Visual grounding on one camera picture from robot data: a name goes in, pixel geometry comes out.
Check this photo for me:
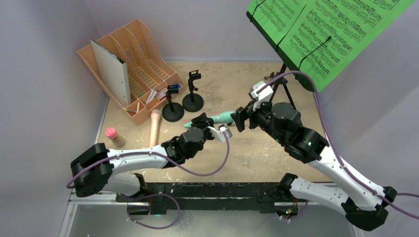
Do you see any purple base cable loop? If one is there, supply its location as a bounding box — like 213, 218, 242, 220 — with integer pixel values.
126, 193, 181, 230

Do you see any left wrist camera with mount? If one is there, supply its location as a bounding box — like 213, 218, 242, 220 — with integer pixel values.
208, 124, 233, 143

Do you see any green sheet music paper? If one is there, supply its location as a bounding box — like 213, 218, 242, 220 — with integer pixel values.
247, 0, 416, 92

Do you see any red white staples box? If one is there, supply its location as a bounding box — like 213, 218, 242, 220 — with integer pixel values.
156, 88, 168, 100

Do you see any green capped marker middle slot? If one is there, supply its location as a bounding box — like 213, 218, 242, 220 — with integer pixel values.
145, 88, 157, 104

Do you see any pink capped bottle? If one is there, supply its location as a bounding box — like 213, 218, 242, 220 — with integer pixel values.
105, 127, 125, 147

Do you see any mint green toy microphone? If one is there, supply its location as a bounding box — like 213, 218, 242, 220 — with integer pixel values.
183, 111, 237, 129

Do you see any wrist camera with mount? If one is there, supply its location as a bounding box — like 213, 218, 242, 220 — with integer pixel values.
249, 81, 273, 111
208, 124, 233, 143

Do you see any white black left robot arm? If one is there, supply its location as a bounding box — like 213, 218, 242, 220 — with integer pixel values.
66, 113, 231, 202

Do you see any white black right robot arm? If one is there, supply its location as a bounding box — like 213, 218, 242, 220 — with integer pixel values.
231, 102, 397, 231

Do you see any pink toy microphone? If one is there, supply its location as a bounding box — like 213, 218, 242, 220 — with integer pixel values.
149, 109, 161, 147

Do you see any black mic stand with green mic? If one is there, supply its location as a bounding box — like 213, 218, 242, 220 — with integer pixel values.
182, 70, 204, 112

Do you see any black tripod music stand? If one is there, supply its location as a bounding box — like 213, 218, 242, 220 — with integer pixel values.
246, 3, 331, 110

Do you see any orange plastic file organizer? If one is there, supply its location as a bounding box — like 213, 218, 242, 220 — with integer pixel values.
77, 19, 186, 125

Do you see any grey binder folder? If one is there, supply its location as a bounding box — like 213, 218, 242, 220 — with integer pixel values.
90, 40, 131, 107

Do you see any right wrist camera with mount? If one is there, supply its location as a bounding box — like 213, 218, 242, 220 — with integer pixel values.
249, 81, 273, 111

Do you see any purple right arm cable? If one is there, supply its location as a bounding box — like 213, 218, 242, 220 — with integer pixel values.
258, 70, 419, 220

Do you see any black mic stand for pink mic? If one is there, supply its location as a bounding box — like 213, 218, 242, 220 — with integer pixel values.
162, 84, 184, 122

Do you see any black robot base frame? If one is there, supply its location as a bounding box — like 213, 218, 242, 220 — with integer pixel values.
116, 182, 306, 215

